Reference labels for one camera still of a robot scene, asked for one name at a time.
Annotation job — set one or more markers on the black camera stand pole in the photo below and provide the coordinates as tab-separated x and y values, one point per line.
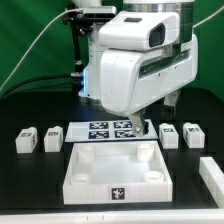
77	55

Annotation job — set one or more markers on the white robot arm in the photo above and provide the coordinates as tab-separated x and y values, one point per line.
184	8

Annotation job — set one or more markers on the white obstacle block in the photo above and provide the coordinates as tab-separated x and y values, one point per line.
213	177

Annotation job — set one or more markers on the black camera on mount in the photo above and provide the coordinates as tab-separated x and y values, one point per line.
91	14

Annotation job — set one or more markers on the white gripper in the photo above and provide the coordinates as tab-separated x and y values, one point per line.
135	69

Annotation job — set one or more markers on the white square tabletop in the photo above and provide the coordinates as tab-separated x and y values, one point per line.
117	172

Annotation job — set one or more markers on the white marker sheet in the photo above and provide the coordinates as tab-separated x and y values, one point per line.
105	131

